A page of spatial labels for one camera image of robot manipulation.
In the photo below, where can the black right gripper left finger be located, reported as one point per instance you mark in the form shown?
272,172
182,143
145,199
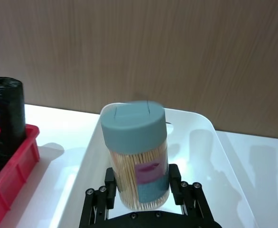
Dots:
110,190

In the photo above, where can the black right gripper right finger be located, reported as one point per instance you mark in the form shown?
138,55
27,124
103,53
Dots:
177,187

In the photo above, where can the toothpick jar with teal lid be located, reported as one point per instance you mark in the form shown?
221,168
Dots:
134,133

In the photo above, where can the white plastic tray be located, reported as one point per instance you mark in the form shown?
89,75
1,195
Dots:
212,171

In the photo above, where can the red plastic bin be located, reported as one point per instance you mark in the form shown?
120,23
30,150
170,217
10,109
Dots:
13,180

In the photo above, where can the black garbage bag roll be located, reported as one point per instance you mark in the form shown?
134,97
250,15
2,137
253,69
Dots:
8,109

